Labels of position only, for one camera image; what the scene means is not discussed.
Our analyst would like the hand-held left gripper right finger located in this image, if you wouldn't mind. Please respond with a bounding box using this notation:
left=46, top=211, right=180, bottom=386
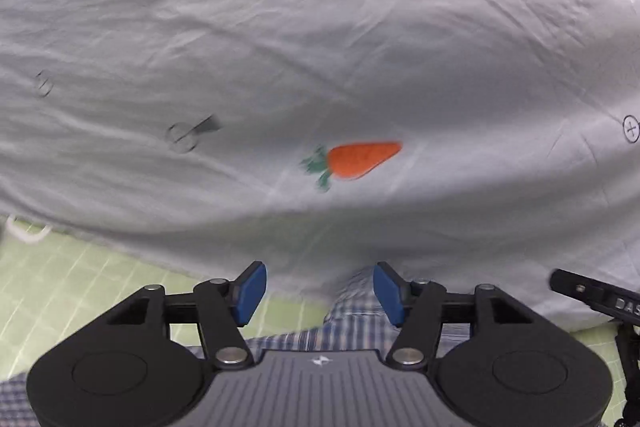
left=373, top=261, right=542, bottom=369

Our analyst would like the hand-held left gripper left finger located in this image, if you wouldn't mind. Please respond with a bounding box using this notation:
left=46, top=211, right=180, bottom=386
left=102, top=261, right=267, bottom=369

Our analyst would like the blue plaid shirt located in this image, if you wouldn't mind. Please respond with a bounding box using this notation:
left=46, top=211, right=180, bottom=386
left=0, top=268, right=472, bottom=427

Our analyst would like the green checked bed sheet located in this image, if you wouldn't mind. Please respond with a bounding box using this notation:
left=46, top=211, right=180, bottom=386
left=0, top=214, right=640, bottom=427

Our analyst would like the grey carrot-print blanket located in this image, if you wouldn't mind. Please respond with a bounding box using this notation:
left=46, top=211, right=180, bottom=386
left=0, top=0, right=640, bottom=333

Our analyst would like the white cord loop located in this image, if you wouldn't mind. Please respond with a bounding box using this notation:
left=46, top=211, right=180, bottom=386
left=4, top=215, right=53, bottom=246

